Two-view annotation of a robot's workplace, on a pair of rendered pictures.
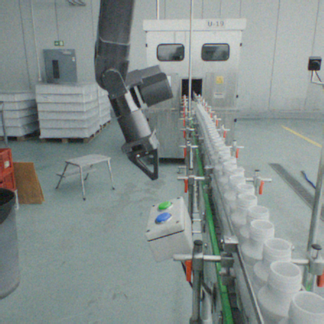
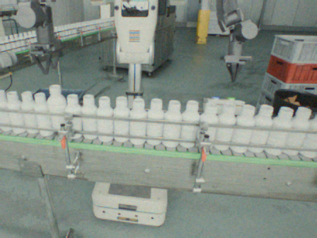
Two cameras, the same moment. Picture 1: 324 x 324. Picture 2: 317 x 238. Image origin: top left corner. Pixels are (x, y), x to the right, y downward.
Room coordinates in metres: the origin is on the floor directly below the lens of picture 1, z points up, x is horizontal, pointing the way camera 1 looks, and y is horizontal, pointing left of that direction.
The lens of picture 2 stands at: (0.29, -0.84, 1.48)
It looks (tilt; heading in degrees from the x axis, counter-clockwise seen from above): 27 degrees down; 96
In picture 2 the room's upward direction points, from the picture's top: 1 degrees counter-clockwise
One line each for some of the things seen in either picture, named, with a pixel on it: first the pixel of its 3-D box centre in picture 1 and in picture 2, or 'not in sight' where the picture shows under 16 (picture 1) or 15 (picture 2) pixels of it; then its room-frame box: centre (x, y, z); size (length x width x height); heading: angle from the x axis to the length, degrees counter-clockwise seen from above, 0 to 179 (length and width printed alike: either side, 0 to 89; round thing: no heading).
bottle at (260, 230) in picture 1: (257, 268); (189, 124); (0.46, -0.16, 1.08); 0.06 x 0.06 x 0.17
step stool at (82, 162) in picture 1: (84, 173); not in sight; (3.69, 0.98, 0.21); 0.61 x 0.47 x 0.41; 50
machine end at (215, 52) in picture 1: (190, 94); not in sight; (5.48, -0.47, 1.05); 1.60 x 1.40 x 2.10; 177
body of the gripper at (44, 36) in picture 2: not in sight; (45, 35); (-0.02, -0.14, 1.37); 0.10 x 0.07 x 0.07; 87
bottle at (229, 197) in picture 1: (235, 210); (260, 129); (0.70, -0.18, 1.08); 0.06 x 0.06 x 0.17
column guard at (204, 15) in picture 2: not in sight; (202, 26); (2.30, 7.34, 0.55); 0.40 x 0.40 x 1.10; 87
